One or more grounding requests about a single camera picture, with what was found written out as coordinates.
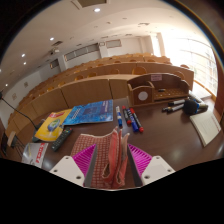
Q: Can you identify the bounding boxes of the dark marker with red cap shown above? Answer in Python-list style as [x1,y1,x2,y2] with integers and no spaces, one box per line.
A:
[121,105,133,126]

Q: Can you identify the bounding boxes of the black handheld microphone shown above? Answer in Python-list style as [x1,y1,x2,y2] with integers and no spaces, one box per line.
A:
[182,98,209,116]

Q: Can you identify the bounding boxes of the red marker pen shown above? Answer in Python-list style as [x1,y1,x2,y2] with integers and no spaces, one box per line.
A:
[129,107,145,133]

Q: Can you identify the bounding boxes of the round ceiling lights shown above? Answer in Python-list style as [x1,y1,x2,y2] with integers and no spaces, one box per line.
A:
[0,7,103,74]

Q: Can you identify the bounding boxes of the rows of wooden auditorium seats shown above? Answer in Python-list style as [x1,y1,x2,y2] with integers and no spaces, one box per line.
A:
[6,52,196,114]

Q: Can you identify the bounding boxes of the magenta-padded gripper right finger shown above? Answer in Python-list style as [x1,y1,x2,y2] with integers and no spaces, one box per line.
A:
[126,143,176,187]

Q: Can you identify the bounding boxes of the yellow booklet with globe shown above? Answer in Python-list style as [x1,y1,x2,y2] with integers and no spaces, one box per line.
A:
[34,108,73,143]

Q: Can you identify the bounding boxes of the blue white marker pen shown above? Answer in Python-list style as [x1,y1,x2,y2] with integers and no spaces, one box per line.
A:
[115,105,124,128]

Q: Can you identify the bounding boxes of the large bright window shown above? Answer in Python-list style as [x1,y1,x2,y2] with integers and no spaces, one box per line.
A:
[159,33,219,96]

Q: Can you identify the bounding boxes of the black gooseneck desk microphone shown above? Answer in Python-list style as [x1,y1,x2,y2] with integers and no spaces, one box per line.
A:
[0,96,47,144]

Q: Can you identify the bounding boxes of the wooden desk organizer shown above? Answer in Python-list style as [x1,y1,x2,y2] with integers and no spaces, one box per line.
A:
[126,72,191,108]

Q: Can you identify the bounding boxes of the blue printed booklet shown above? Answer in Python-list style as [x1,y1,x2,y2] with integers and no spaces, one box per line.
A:
[62,99,114,126]

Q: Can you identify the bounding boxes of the ceiling air vent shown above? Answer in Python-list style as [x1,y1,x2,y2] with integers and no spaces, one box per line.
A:
[70,0,108,10]

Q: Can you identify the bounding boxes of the black remote control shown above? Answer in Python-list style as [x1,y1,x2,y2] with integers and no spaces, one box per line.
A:
[50,127,73,153]

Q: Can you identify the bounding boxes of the white brochure with red stripe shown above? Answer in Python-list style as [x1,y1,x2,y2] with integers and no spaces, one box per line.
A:
[21,142,49,169]

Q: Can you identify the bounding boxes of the red white checked towel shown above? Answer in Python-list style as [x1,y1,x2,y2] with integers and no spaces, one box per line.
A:
[69,126,136,190]

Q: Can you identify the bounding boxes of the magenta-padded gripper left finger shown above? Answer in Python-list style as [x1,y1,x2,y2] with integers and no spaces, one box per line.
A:
[49,143,99,188]

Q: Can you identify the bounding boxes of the ceiling projector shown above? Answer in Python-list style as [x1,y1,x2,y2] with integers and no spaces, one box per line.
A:
[49,47,62,55]

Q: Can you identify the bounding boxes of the black marker pen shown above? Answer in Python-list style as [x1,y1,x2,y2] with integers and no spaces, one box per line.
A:
[162,103,185,114]
[167,98,187,107]

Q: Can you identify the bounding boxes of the white paper pad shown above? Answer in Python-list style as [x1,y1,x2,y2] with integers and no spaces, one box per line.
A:
[189,111,223,148]

